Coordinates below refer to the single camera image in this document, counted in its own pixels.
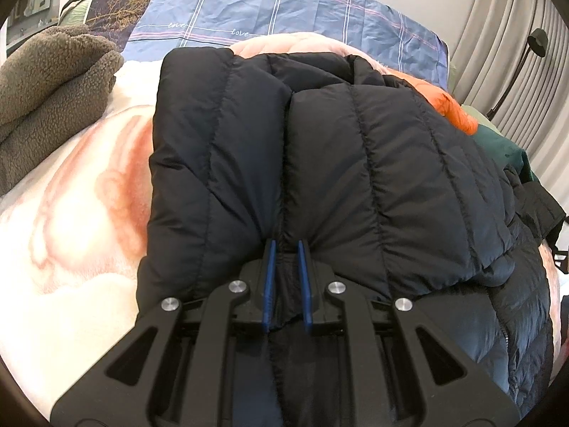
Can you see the dark tree print pillow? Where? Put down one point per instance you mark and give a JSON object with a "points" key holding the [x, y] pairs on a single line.
{"points": [[120, 0]]}

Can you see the white furniture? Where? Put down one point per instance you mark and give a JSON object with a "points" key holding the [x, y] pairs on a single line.
{"points": [[26, 15]]}

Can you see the green striped pillow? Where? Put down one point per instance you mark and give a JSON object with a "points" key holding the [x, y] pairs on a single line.
{"points": [[73, 11]]}

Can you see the light green pillow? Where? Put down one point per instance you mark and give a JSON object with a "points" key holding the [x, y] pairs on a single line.
{"points": [[473, 113]]}

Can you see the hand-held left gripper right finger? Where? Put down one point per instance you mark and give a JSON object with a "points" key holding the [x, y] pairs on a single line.
{"points": [[304, 275]]}

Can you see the pink plush printed blanket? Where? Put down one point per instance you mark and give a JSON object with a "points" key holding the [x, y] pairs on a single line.
{"points": [[75, 213]]}

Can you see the black floor lamp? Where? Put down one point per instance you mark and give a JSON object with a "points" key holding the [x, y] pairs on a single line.
{"points": [[535, 42]]}

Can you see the pink quilted garment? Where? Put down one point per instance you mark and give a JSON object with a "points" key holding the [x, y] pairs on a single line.
{"points": [[302, 44]]}

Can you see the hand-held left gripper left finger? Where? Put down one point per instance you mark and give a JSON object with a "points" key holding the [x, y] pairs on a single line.
{"points": [[270, 275]]}

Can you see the beige curtain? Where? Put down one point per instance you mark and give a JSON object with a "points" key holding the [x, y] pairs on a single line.
{"points": [[506, 22]]}

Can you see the blue plaid pillow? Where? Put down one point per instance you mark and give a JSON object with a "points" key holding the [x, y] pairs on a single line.
{"points": [[275, 4]]}

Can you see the orange puffer jacket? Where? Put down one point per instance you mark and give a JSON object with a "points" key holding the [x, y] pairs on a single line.
{"points": [[449, 102]]}

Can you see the dark green garment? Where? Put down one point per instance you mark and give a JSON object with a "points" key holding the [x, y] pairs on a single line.
{"points": [[502, 146]]}

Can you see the brown fleece garment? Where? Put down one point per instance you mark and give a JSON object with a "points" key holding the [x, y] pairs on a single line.
{"points": [[49, 89]]}

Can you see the black puffer jacket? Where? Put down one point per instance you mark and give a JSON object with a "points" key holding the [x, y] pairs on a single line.
{"points": [[364, 164]]}

